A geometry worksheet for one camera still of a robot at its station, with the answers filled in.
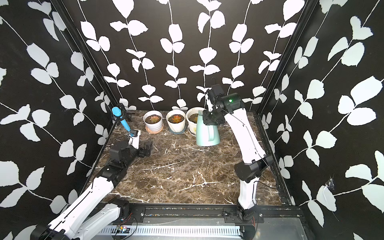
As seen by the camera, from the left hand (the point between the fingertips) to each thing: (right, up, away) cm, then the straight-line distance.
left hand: (144, 137), depth 79 cm
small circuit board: (-8, -43, -9) cm, 45 cm away
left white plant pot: (-3, +6, +24) cm, 25 cm away
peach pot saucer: (-2, +2, +26) cm, 27 cm away
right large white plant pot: (+26, +6, +21) cm, 34 cm away
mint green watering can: (+34, +1, -4) cm, 34 cm away
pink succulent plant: (-1, +11, +25) cm, 27 cm away
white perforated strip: (+18, -44, -9) cm, 48 cm away
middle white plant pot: (+15, +5, +23) cm, 28 cm away
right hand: (+33, +10, -5) cm, 35 cm away
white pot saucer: (+27, 0, +27) cm, 38 cm away
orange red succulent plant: (+14, +11, +24) cm, 30 cm away
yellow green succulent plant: (+26, +12, +24) cm, 38 cm away
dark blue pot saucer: (+14, +1, +27) cm, 30 cm away
